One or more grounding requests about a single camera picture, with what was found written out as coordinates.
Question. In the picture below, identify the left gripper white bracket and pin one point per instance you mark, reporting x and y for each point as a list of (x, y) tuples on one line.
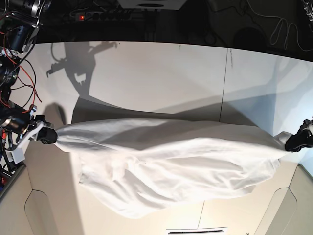
[(301, 140)]

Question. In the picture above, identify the white t-shirt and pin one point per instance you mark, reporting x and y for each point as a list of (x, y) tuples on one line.
[(139, 166)]

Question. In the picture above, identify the white monitor stand base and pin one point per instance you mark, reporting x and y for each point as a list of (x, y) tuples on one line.
[(152, 4)]

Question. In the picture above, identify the tool bin at left edge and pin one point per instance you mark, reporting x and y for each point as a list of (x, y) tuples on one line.
[(9, 170)]

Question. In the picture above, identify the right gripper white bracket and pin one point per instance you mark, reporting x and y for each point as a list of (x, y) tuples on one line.
[(24, 125)]

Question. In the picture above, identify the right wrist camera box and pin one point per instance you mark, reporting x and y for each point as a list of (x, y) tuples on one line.
[(15, 155)]

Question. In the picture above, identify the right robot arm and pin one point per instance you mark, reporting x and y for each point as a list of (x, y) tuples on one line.
[(20, 21)]

